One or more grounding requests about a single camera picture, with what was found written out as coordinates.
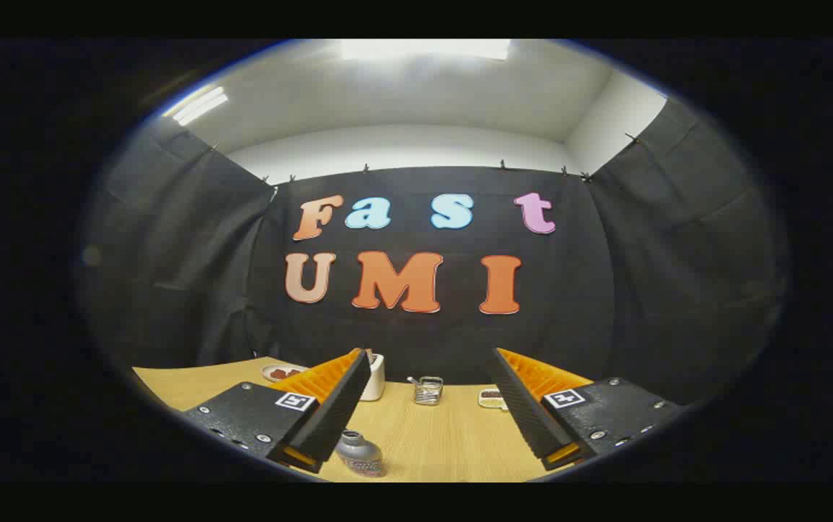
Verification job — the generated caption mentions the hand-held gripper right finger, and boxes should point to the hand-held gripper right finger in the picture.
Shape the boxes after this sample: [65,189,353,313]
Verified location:
[486,347,681,471]

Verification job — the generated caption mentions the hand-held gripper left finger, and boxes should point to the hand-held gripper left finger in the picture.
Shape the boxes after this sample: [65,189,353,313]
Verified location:
[183,348,373,473]

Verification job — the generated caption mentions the silver juice bottle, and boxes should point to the silver juice bottle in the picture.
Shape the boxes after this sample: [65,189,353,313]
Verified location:
[335,429,385,478]

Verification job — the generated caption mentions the white toaster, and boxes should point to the white toaster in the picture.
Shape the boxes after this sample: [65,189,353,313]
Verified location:
[360,352,386,402]

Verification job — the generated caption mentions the small plate with red food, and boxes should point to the small plate with red food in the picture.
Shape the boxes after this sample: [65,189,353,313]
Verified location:
[261,364,308,383]

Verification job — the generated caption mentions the wooden table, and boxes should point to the wooden table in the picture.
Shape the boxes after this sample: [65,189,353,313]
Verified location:
[132,357,576,483]

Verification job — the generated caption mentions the ceiling tube light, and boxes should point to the ceiling tube light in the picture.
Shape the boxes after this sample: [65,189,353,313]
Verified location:
[162,86,229,127]

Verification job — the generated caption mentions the glass cup with wire holder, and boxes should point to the glass cup with wire holder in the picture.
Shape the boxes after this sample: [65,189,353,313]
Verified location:
[407,376,444,406]

